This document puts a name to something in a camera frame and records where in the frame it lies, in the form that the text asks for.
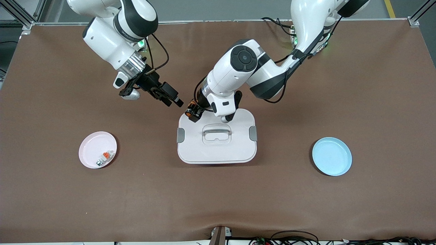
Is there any white orange electrical connector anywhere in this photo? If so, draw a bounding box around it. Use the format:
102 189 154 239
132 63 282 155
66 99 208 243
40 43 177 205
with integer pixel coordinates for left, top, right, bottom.
96 150 114 167

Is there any orange black push switch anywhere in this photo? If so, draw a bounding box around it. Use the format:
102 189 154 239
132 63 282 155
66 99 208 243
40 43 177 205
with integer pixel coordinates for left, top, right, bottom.
187 99 202 118

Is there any black cable loop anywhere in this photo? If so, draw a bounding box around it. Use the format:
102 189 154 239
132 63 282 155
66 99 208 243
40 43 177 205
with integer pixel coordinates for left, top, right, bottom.
270 230 320 245

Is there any pink round plate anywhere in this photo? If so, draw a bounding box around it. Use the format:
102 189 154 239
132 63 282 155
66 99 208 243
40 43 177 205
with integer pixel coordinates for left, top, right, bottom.
78 131 118 169

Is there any silver table edge rail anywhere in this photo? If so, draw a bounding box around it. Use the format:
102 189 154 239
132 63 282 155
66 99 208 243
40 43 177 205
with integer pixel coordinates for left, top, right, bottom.
32 19 418 26

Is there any brown table mat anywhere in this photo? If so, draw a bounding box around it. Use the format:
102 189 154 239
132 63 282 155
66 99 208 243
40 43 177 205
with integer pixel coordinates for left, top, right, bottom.
0 19 436 244

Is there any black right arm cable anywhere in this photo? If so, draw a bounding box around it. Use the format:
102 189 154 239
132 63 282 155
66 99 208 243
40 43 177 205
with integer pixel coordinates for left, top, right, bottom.
145 32 170 72

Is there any aluminium frame post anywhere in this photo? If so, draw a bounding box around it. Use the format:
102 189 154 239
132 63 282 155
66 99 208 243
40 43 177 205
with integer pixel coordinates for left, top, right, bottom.
408 0 436 28
0 0 46 30

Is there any white lidded storage box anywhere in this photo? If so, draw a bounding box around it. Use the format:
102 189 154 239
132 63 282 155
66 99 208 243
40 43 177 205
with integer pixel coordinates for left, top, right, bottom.
176 109 258 165

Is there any light blue round plate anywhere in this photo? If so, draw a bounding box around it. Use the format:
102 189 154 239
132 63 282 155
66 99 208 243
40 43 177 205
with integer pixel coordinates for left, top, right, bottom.
312 137 353 177

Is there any metal table clamp bracket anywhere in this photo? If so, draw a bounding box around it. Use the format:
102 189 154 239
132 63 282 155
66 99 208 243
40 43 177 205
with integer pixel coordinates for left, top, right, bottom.
209 226 233 245

